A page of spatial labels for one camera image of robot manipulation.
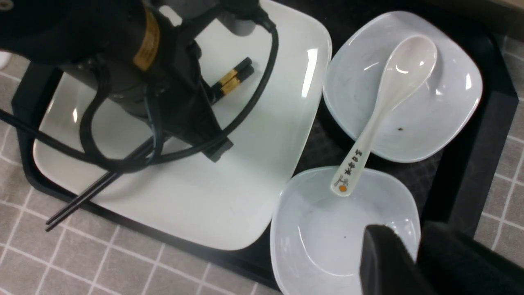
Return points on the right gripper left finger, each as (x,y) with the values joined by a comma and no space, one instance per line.
(386,267)

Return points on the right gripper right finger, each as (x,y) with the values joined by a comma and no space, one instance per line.
(455,264)

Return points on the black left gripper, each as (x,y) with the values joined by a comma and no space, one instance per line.
(173,83)

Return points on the small white bowl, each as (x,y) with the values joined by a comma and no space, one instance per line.
(316,237)

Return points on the black chopstick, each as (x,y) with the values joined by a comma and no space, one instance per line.
(229,76)
(220,90)

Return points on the small white dish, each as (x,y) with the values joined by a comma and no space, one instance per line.
(428,120)

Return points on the large white square plate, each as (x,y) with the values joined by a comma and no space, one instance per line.
(228,204)

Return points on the white ceramic soup spoon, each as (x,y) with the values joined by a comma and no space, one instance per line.
(408,67)

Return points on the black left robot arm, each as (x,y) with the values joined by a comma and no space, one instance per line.
(133,55)

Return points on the grey checkered tablecloth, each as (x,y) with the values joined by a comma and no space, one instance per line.
(89,255)

